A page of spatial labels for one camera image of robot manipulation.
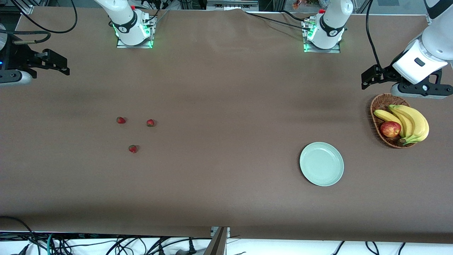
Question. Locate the silver aluminium frame profile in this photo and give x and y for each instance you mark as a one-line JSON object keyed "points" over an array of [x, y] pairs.
{"points": [[26, 9], [429, 19]]}

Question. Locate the grey metal device box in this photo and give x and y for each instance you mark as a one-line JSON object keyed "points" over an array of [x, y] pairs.
{"points": [[230, 5]]}

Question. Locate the brown wicker basket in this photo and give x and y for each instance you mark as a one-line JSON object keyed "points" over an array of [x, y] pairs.
{"points": [[384, 101]]}

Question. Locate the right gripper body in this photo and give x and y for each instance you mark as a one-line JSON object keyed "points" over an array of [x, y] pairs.
{"points": [[17, 56]]}

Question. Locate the pale green round plate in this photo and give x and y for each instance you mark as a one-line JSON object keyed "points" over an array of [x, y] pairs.
{"points": [[322, 170]]}

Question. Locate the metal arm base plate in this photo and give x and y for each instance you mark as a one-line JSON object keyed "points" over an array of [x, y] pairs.
{"points": [[134, 46], [322, 50]]}

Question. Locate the black power plug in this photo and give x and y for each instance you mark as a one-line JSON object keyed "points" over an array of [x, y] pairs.
{"points": [[191, 248]]}

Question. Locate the brown table cover sheet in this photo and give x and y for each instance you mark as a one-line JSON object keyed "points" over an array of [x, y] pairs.
{"points": [[226, 88]]}

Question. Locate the metal table frame bar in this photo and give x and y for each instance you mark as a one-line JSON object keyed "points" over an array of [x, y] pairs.
{"points": [[217, 244]]}

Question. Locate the colourful background item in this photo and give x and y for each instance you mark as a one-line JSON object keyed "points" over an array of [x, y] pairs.
{"points": [[297, 4]]}

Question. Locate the red strawberry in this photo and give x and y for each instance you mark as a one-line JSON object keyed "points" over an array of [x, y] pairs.
{"points": [[132, 149], [150, 123], [121, 120]]}

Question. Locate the yellow banana bunch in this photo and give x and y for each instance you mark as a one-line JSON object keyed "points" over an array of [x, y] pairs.
{"points": [[417, 122]]}

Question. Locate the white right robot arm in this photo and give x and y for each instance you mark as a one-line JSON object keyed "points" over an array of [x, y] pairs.
{"points": [[122, 14]]}

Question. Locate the red apple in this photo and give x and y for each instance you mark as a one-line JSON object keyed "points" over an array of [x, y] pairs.
{"points": [[390, 129]]}

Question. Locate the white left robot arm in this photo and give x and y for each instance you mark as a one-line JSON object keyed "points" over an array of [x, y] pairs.
{"points": [[336, 17]]}

